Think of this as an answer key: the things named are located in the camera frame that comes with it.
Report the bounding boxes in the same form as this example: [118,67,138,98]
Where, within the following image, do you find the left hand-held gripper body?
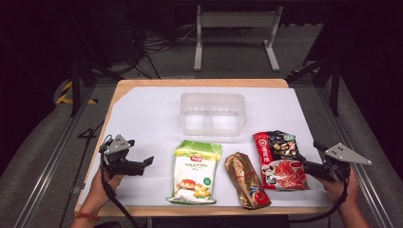
[99,134,146,178]

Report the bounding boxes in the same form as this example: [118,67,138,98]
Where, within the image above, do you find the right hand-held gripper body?
[303,142,374,183]

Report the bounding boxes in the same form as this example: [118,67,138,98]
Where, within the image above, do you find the red and black food packet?
[252,130,310,192]

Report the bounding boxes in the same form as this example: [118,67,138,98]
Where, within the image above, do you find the green and white food packet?
[166,140,222,205]

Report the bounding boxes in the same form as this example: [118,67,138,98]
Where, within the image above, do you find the gold foil packet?
[224,151,272,210]

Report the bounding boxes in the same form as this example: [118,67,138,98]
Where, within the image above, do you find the clear plastic container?
[179,92,247,138]

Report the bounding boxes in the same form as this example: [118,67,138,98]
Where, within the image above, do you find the person's right hand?
[317,169,361,205]

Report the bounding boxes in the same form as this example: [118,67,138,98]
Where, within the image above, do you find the person's left hand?
[83,169,125,212]

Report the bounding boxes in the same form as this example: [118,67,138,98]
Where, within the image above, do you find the white paper sheet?
[79,85,332,208]

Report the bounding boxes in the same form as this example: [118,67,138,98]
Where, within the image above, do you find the black tripod stand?
[284,53,342,117]
[67,47,125,118]

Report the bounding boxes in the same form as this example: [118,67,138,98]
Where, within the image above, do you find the aluminium rail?
[317,86,394,228]
[12,85,96,228]

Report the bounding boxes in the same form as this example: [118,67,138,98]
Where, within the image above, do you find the red bracelet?
[73,210,102,222]

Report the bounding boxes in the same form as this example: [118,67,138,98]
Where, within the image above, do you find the tangle of black cables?
[125,22,198,80]

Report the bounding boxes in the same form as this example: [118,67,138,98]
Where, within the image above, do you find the grey metal table frame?
[193,4,284,72]

